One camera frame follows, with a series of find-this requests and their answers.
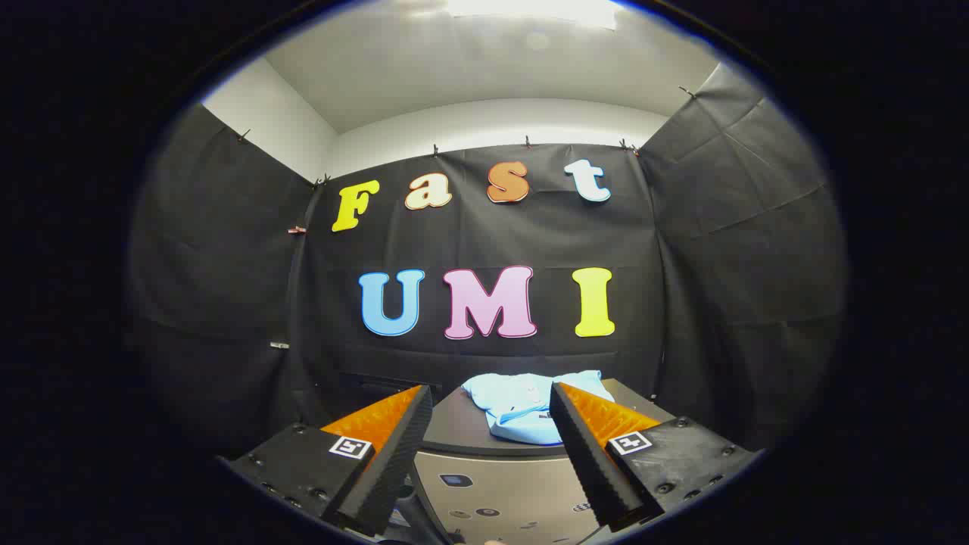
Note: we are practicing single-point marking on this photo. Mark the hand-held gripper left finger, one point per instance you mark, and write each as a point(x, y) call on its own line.
point(394, 462)

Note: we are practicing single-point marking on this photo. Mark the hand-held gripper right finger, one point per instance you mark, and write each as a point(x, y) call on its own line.
point(587, 462)

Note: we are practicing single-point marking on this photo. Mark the grey washing machine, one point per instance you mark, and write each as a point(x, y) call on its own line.
point(407, 506)

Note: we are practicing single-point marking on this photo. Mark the light blue shirt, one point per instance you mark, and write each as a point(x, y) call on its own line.
point(522, 412)

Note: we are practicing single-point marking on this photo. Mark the black backdrop cloth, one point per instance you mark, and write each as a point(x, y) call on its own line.
point(469, 235)

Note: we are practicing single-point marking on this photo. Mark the ceiling light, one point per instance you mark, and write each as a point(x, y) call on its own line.
point(530, 9)

